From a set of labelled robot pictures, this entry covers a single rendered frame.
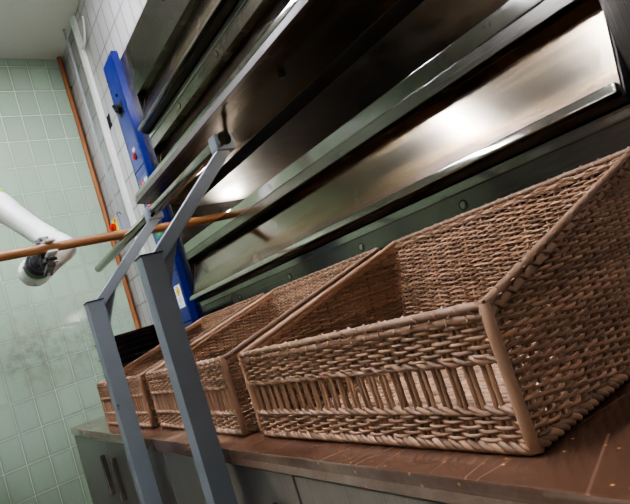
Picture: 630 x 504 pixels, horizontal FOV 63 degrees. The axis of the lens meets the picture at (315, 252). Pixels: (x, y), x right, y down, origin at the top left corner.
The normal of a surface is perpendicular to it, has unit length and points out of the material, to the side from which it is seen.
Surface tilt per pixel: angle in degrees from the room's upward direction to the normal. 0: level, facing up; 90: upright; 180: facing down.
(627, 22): 90
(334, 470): 90
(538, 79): 70
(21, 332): 90
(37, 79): 90
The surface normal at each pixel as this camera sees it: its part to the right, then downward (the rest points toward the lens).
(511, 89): -0.83, -0.14
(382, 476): -0.77, 0.20
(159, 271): 0.55, -0.25
